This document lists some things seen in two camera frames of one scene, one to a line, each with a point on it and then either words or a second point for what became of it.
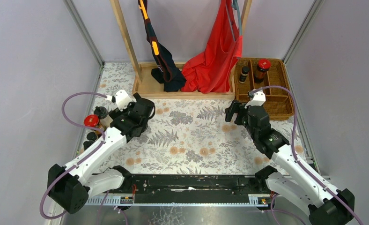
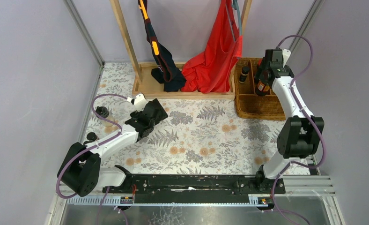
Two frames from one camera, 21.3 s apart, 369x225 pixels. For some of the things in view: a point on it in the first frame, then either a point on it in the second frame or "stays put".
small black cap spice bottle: [244, 74] stays put
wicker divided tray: [279, 102] stays put
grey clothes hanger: [235, 6] stays put
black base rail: [189, 188] stays put
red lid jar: [92, 120] to [262, 88]
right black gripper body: [237, 112] to [263, 78]
